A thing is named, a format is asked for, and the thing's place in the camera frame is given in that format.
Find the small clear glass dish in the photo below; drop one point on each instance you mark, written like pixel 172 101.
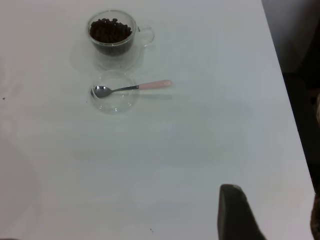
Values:
pixel 117 105

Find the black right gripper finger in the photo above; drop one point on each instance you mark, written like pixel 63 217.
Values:
pixel 235 217

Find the pile of coffee beans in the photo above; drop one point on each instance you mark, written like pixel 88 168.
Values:
pixel 110 31

